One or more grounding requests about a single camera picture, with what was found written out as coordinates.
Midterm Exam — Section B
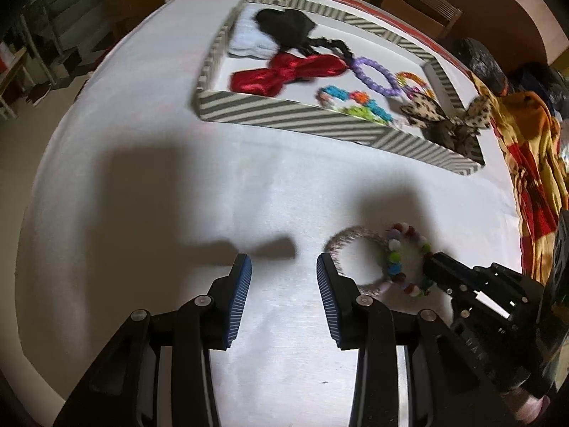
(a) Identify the black braided hair tie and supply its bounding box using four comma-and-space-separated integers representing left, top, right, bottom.
302, 38, 356, 60

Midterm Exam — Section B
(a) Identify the orange patterned blanket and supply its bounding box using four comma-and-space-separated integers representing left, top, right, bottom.
471, 73, 569, 285

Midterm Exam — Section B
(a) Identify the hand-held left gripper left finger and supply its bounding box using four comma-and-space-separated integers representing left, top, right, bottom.
52, 253, 252, 427

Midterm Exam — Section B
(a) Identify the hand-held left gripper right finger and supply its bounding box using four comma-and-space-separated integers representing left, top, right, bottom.
315, 253, 519, 427

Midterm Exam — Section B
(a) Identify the grey striped tray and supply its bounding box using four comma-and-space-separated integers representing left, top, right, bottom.
192, 0, 485, 176

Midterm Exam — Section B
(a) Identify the wooden slatted chair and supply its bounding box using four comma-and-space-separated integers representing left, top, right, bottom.
380, 0, 463, 38

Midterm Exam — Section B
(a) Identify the pom-pom bead bracelet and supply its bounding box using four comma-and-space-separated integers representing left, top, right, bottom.
384, 221, 438, 298

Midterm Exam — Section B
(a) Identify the small wooden table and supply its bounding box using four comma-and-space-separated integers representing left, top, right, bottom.
0, 47, 30, 121

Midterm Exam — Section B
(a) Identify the colourful bead bracelet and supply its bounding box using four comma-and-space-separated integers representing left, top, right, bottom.
317, 85, 396, 126

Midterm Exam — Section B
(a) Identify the spotted beige bow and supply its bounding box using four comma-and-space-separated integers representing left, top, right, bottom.
400, 93, 493, 152

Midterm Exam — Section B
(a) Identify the light blue fluffy scrunchie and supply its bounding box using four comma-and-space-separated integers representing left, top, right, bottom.
229, 24, 281, 60

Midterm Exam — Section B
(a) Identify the black scrunchie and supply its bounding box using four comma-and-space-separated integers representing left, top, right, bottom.
255, 7, 317, 52

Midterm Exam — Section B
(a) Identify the metal rack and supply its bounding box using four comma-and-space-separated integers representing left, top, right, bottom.
20, 4, 58, 85

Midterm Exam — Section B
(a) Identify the orange bead bracelet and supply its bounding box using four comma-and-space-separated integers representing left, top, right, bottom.
395, 71, 435, 99

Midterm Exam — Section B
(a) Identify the beige glitter ring bracelet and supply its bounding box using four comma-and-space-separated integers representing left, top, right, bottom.
324, 226, 401, 296

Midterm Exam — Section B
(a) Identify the round brown table top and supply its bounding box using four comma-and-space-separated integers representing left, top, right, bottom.
422, 0, 548, 67

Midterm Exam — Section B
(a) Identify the purple bead bracelet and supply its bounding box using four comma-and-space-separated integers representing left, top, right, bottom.
351, 56, 403, 97

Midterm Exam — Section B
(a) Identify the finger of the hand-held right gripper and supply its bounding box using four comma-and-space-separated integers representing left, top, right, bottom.
422, 251, 481, 303

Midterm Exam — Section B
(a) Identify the red satin bow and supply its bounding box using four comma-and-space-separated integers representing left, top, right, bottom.
230, 53, 348, 97

